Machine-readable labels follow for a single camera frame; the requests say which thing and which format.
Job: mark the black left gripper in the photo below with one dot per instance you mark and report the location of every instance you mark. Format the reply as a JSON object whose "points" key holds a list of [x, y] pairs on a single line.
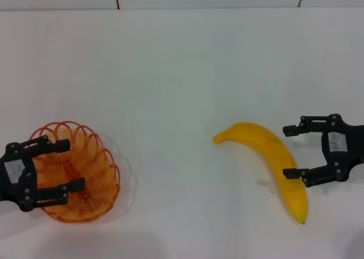
{"points": [[24, 182]]}

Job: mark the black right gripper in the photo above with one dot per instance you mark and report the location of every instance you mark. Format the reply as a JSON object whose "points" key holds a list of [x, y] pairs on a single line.
{"points": [[351, 154]]}

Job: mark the yellow banana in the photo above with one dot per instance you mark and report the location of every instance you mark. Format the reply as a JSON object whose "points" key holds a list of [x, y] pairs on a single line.
{"points": [[280, 162]]}

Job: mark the orange woven plastic basket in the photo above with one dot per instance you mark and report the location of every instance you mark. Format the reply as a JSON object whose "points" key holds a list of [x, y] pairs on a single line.
{"points": [[95, 168]]}

